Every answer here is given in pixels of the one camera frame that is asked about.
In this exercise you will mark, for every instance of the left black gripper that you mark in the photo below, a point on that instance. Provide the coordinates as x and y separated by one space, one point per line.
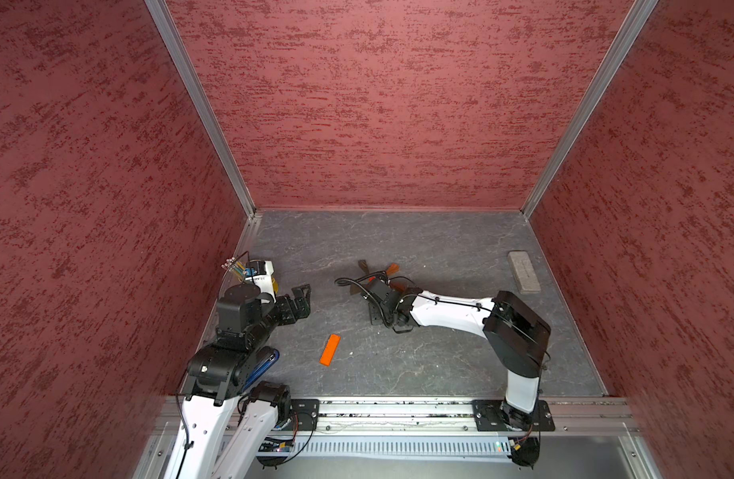
302 305

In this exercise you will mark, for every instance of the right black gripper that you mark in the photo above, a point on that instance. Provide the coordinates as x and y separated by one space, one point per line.
375 317

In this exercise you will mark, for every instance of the orange block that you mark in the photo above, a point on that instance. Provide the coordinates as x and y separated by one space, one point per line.
330 349

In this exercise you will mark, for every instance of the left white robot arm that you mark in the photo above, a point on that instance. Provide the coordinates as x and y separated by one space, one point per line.
224 417

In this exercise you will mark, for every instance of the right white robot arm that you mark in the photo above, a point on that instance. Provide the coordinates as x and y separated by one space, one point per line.
517 335

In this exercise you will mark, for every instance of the bundle of pencils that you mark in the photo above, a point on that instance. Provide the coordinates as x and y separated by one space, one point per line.
236 268

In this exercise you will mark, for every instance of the blue stapler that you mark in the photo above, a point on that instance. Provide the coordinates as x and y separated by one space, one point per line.
266 358

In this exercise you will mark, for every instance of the grey rectangular eraser block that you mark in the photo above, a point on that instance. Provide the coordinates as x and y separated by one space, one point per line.
524 272

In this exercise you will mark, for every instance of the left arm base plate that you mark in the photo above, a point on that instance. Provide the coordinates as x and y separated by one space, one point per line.
303 415

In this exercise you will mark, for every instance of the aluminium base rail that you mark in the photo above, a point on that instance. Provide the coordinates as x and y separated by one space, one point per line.
426 416

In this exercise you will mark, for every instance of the white slotted cable duct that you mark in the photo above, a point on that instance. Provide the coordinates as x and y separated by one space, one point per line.
482 449

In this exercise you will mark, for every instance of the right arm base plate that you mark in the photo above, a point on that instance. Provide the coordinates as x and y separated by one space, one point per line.
492 416

